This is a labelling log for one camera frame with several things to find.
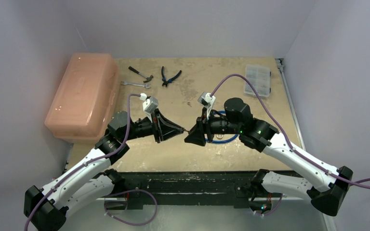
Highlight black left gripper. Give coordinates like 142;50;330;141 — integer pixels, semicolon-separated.
122;109;183;143

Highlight blue cable lock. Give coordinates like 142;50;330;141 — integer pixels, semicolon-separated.
205;110;238;144

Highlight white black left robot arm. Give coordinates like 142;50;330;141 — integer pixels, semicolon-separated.
24;109;185;231

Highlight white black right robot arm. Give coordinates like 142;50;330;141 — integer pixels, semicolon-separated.
185;98;353;217

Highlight silver open-end wrench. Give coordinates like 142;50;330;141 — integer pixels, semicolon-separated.
121;81;151;89

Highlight black claw hammer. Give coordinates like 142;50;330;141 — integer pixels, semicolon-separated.
128;66;154;83

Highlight pink translucent storage bin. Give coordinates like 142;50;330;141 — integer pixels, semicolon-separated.
44;53;119;143

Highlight clear plastic organizer box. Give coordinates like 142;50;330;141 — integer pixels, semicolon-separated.
245;64;271;98

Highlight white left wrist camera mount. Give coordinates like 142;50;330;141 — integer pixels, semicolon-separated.
139;93;159;123

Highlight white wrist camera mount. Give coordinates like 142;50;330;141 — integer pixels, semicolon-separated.
139;93;159;123
198;92;216;120

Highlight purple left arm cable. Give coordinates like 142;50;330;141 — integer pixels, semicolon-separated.
24;93;147;231

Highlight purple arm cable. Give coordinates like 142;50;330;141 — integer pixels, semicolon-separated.
209;74;370;190
24;93;147;231

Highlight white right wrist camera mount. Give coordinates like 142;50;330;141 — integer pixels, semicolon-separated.
198;92;216;120

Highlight blue handled pliers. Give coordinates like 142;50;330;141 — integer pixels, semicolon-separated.
160;66;183;88

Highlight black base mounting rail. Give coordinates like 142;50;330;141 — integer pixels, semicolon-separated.
86;170;310;209

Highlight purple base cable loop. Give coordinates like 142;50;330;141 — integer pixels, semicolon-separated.
104;188;159;227

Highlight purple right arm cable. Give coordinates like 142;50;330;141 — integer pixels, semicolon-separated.
209;74;370;190

